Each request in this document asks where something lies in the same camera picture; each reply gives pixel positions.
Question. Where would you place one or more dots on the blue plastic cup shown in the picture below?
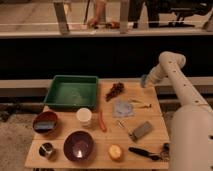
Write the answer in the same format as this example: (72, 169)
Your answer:
(143, 81)

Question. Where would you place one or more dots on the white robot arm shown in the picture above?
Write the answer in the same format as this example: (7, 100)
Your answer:
(191, 142)

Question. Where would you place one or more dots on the white plastic cup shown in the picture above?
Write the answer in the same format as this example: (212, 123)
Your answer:
(84, 116)

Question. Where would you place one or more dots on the small metal cup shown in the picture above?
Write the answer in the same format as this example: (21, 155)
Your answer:
(47, 150)

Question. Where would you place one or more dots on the bunch of dark grapes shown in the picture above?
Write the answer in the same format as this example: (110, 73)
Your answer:
(116, 89)

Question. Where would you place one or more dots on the blue cloth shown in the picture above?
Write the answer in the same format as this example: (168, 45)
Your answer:
(122, 109)

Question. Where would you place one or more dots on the green plastic tray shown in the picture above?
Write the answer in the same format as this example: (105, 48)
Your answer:
(68, 92)

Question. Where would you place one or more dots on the metal fork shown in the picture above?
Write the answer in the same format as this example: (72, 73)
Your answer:
(124, 128)

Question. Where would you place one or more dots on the wooden table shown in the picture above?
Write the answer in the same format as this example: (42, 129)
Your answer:
(114, 135)

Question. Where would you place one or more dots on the grey block sponge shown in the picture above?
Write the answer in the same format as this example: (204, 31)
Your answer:
(141, 130)

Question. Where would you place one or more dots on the purple bowl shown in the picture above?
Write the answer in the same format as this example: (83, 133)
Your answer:
(78, 146)

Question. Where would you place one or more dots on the brown bowl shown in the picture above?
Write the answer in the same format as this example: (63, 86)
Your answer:
(47, 116)

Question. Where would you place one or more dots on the blue sponge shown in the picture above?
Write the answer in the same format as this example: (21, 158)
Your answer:
(44, 125)

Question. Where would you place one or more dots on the black binder clip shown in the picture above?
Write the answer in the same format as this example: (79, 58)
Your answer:
(165, 151)

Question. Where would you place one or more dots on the black handled brush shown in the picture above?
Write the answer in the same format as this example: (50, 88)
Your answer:
(144, 153)

